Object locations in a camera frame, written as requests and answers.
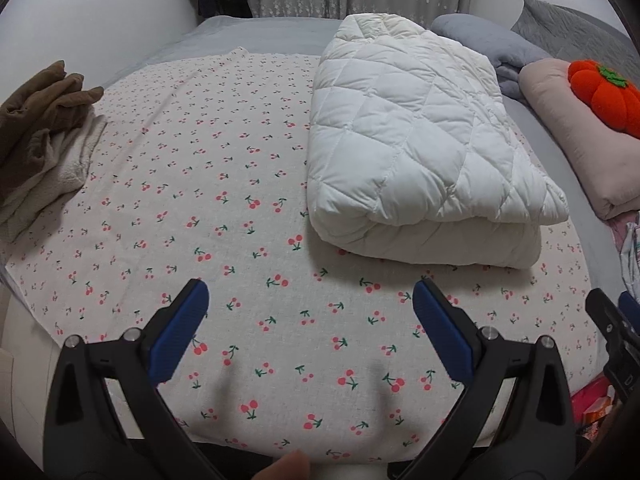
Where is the grey quilted pillow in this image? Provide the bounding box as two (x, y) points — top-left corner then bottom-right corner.
(510, 0), (636, 73)

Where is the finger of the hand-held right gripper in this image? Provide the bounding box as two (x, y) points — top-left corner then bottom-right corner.
(585, 287), (632, 356)
(618, 291), (640, 333)

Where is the beige folded duvet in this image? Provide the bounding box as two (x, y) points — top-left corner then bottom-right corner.
(518, 57), (640, 221)

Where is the person's left hand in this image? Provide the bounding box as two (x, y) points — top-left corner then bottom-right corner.
(252, 450), (311, 480)

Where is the white quilted duvet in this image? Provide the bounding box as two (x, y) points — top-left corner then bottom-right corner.
(305, 12), (571, 267)

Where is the pale pink cloth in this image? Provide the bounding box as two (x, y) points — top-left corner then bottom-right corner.
(607, 210), (640, 261)

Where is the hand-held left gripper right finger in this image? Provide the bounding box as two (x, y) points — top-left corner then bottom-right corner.
(400, 278), (577, 480)

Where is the brown clothing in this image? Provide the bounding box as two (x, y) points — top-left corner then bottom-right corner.
(0, 60), (105, 206)

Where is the cream fleece clothing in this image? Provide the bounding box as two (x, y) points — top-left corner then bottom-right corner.
(0, 115), (108, 243)

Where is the cherry-print sheet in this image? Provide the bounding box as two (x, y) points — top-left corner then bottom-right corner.
(0, 47), (606, 461)

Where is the blue-grey blanket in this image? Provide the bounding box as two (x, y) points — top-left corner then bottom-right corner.
(430, 13), (553, 106)

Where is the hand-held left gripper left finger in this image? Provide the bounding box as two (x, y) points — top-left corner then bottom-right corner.
(42, 279), (226, 480)

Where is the orange pumpkin plush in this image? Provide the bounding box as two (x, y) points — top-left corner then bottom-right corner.
(567, 59), (640, 137)

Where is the pink and orange package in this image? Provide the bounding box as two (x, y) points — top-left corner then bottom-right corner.
(570, 377), (623, 428)

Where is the white bed base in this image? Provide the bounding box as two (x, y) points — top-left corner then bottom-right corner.
(0, 255), (66, 461)

